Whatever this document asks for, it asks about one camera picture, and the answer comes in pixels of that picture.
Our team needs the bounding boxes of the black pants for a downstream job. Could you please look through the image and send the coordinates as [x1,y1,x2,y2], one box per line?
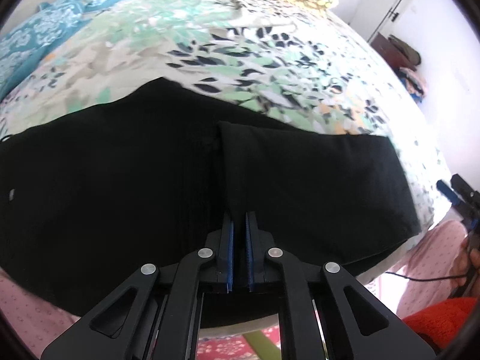
[1,79,421,316]

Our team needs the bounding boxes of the right hand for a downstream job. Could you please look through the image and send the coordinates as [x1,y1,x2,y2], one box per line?
[449,238,479,289]

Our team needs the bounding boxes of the pink dotted garment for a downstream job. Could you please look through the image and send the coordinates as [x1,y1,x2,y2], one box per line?
[1,220,479,359]

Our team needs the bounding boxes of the red patterned rug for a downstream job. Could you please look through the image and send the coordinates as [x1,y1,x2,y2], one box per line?
[195,325,282,360]

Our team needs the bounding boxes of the pile of clothes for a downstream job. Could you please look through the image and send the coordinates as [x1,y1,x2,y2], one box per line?
[388,35,428,104]

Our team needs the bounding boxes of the red fuzzy sleeve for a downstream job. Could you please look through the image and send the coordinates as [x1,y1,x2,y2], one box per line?
[403,297,478,353]

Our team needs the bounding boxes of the dark wooden furniture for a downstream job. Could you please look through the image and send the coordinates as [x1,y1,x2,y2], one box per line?
[370,33,416,72]

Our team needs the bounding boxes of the floral bed sheet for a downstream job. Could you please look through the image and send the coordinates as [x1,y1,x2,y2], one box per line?
[0,0,455,285]

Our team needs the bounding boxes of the white door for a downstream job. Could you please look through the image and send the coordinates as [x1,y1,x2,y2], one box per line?
[349,0,409,42]

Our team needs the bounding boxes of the teal patterned blanket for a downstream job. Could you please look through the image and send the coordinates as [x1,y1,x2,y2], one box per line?
[1,0,120,98]

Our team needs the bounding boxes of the black cable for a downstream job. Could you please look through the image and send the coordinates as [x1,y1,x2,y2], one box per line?
[384,270,468,283]

